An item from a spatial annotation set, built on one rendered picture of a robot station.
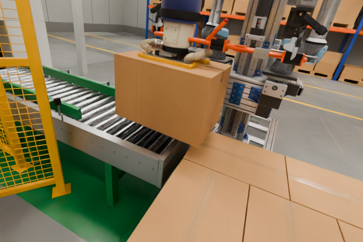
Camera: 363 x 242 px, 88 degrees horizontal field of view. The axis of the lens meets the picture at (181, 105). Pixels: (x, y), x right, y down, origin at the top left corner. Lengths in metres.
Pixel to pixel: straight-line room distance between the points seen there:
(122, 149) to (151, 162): 0.20
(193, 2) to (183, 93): 0.45
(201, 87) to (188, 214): 0.57
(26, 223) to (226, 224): 1.27
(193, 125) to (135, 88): 0.40
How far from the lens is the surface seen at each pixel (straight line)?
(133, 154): 1.15
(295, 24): 0.99
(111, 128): 1.42
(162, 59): 1.05
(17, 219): 1.78
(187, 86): 0.94
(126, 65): 1.14
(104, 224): 1.57
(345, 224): 1.28
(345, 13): 8.25
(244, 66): 1.67
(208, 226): 0.93
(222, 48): 1.02
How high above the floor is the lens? 1.31
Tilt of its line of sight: 25 degrees down
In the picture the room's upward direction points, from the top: 8 degrees clockwise
